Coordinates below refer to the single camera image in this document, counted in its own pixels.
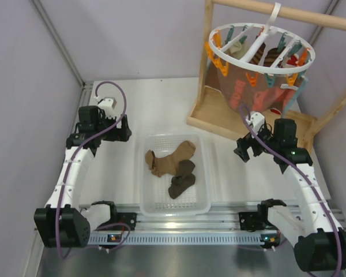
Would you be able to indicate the wooden hanging rack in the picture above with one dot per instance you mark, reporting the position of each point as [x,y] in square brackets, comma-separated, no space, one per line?
[211,112]

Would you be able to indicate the dark brown sock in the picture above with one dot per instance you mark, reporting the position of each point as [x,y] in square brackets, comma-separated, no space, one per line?
[175,191]
[185,167]

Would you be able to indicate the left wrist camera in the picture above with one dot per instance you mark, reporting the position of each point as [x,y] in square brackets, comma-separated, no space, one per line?
[108,106]

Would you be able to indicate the brown printed cloth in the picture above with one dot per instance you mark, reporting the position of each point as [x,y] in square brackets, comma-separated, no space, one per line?
[236,90]

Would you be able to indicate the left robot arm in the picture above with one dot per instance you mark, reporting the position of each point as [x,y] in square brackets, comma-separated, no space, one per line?
[61,223]

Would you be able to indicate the cream sock on hanger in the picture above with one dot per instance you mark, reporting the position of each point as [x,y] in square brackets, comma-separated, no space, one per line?
[238,49]

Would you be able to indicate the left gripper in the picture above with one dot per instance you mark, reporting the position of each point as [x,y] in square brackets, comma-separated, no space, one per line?
[119,134]

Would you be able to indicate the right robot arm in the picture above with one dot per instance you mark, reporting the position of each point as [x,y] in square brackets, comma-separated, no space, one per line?
[318,239]

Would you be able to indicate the tan sock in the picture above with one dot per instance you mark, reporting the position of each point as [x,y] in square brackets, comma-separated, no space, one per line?
[169,164]

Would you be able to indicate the red white sock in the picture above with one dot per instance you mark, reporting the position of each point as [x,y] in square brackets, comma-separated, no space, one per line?
[292,61]

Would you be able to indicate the yellow clip front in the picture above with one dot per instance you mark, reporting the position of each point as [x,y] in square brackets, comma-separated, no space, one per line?
[290,80]

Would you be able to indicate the white round clip hanger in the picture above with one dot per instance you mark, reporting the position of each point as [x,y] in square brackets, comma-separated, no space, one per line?
[293,54]

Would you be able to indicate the white plastic basket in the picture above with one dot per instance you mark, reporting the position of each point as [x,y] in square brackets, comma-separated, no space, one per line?
[154,197]

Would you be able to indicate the orange clip front left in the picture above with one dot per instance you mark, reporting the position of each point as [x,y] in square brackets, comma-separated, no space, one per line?
[252,79]

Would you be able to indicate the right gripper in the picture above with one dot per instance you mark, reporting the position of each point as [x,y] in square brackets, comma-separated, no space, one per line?
[244,143]

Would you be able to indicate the slotted metal rail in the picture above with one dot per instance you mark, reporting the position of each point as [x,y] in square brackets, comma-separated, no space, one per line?
[182,237]

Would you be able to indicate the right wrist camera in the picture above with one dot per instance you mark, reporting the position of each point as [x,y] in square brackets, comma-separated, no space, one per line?
[255,121]

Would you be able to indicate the striped brown sock left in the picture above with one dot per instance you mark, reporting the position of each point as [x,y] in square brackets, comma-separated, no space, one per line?
[258,55]

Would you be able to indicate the striped brown sock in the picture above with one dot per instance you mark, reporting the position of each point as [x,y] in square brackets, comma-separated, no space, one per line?
[258,55]
[271,56]

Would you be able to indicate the striped brown sock right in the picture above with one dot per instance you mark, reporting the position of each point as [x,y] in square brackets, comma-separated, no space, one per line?
[271,56]

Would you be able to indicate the light blue sock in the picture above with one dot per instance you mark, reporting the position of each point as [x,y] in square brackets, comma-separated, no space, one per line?
[298,90]

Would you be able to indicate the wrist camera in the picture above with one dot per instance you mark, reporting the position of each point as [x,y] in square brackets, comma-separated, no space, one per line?
[108,106]
[255,121]

